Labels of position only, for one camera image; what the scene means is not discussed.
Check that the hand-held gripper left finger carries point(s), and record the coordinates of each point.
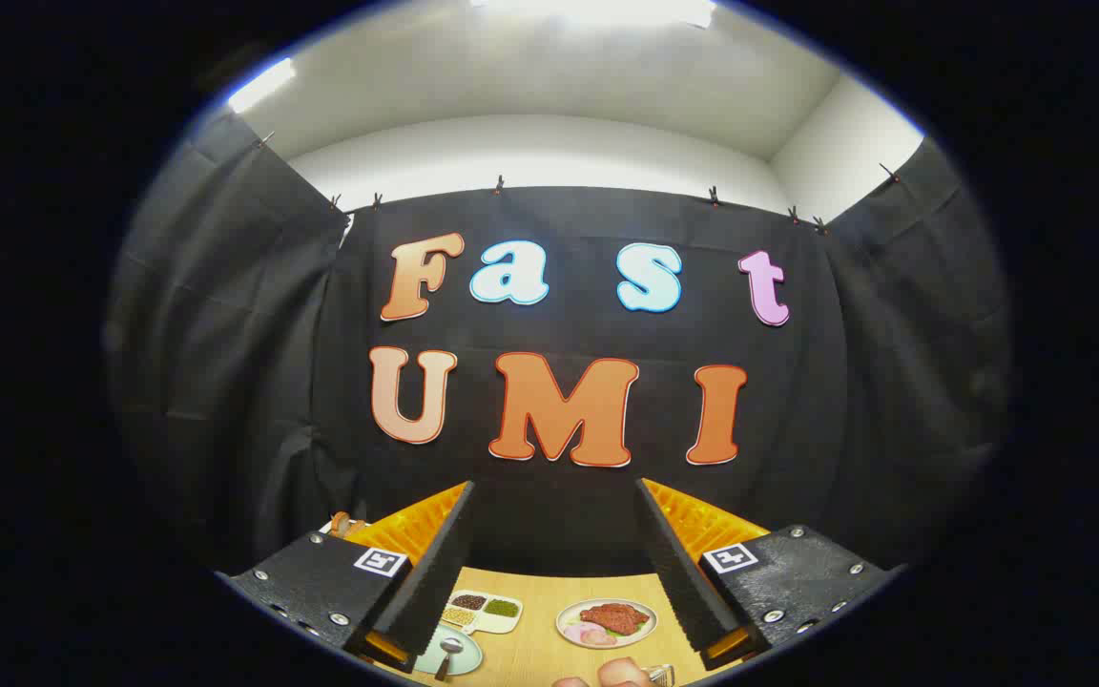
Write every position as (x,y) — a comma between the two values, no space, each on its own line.
(435,572)

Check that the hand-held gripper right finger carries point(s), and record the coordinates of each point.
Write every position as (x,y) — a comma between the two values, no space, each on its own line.
(678,572)

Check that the beige plate with steak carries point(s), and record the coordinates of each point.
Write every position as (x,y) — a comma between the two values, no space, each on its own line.
(640,632)

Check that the brown steak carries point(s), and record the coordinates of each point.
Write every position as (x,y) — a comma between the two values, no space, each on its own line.
(614,616)

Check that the white divided snack tray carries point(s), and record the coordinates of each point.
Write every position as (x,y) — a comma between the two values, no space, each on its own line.
(497,620)

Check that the light blue plate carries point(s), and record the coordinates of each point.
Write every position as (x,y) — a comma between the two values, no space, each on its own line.
(466,658)

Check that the toasted bread slice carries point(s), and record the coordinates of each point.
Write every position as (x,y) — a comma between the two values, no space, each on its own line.
(340,523)

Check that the pale pink ham slice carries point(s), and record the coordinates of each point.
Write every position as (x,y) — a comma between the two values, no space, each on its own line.
(576,633)

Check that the long ceiling light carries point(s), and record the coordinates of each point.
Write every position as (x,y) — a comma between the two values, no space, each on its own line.
(597,10)

